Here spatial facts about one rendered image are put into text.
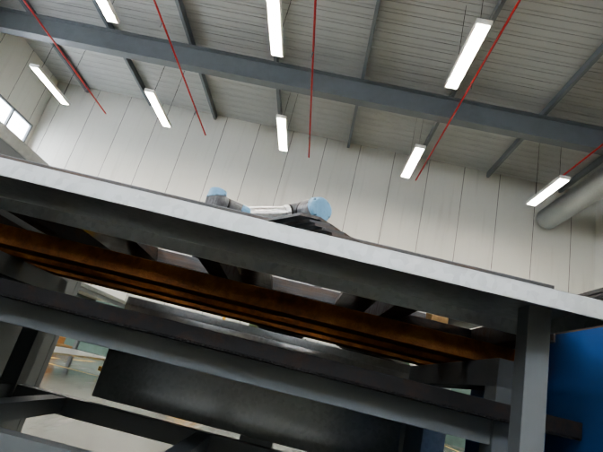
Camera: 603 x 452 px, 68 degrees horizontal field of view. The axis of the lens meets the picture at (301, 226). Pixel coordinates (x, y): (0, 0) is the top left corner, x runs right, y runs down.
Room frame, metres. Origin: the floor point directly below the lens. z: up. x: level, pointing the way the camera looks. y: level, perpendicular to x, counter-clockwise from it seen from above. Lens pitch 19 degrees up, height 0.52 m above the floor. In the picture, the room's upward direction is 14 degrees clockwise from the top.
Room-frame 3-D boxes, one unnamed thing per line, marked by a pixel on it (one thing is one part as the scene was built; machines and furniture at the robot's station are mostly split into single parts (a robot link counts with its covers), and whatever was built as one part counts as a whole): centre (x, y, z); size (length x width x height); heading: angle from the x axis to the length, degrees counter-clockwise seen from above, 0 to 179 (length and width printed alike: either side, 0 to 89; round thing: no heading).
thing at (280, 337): (1.88, -0.06, 0.67); 1.30 x 0.20 x 0.03; 88
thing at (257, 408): (1.80, -0.05, 0.48); 1.30 x 0.04 x 0.35; 88
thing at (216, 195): (1.74, 0.37, 1.13); 0.09 x 0.08 x 0.11; 118
